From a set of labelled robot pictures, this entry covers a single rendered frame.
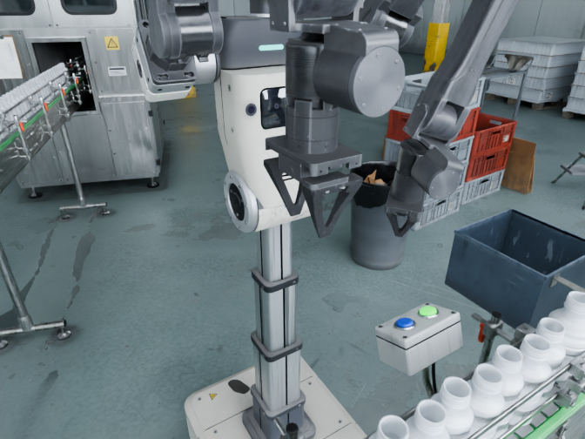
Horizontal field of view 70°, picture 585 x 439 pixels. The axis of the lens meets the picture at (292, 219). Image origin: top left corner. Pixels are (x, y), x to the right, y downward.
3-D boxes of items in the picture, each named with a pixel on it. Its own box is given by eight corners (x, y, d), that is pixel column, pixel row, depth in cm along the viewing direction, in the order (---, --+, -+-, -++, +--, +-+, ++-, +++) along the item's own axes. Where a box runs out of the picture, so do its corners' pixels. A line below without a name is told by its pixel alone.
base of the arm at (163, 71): (197, 81, 83) (181, 22, 83) (208, 64, 76) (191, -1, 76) (152, 85, 79) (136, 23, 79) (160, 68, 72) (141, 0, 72)
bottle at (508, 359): (506, 418, 71) (532, 347, 63) (503, 449, 66) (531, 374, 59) (469, 404, 74) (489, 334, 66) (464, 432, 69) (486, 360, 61)
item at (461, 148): (424, 179, 307) (428, 151, 297) (381, 165, 335) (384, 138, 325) (469, 162, 341) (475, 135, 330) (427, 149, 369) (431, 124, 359)
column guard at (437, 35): (432, 75, 981) (440, 23, 929) (420, 72, 1010) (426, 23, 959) (444, 73, 999) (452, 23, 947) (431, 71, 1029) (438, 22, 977)
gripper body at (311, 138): (312, 182, 41) (314, 106, 38) (263, 153, 49) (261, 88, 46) (363, 170, 44) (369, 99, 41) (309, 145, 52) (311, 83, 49)
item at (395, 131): (428, 150, 298) (433, 119, 287) (384, 137, 326) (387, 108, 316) (475, 135, 331) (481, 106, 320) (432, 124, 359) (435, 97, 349)
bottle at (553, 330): (514, 374, 79) (536, 307, 71) (550, 392, 76) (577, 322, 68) (505, 396, 75) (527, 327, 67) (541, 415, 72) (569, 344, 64)
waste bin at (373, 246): (373, 283, 270) (382, 192, 240) (331, 251, 304) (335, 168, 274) (422, 262, 291) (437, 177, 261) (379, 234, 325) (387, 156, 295)
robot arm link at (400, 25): (379, 23, 98) (360, 15, 95) (409, -2, 89) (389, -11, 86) (376, 59, 96) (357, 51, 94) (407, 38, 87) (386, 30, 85)
